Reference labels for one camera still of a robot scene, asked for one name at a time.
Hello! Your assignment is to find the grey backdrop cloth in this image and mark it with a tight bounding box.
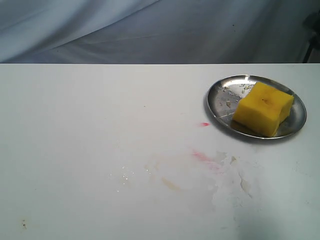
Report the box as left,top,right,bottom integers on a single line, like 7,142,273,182
0,0,320,64

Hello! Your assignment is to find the yellow sponge block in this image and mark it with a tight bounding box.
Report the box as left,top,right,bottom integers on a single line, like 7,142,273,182
232,82,295,138

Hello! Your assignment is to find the beige liquid spill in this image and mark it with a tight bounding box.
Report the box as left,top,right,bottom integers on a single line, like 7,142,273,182
108,150,253,205

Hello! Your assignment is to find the round steel plate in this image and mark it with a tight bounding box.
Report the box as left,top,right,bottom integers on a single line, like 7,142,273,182
205,74,307,140

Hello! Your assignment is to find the black stand pole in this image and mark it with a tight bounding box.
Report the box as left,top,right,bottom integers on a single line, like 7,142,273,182
302,14,320,64

